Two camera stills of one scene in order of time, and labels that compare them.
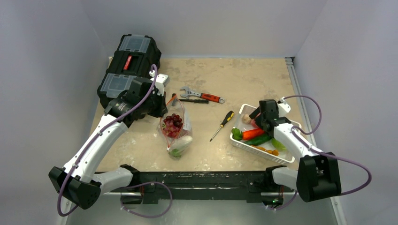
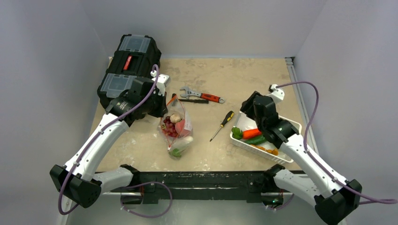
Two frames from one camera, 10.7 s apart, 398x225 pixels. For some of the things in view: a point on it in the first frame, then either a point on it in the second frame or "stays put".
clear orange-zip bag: x=174 y=128 stays put
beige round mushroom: x=246 y=119 to x=175 y=118
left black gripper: x=162 y=108 stays put
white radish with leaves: x=178 y=145 stays put
